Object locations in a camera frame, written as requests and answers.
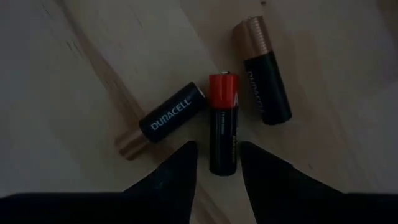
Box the red and black AA battery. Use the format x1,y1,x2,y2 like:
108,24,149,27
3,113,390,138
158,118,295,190
208,70,241,177

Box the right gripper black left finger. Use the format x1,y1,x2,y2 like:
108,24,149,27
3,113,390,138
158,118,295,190
124,141,198,224

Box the black copper Duracell battery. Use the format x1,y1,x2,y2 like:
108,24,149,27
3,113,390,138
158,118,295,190
114,81,208,161
233,15,293,126

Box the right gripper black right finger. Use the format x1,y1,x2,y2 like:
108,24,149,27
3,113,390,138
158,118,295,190
241,141,345,224

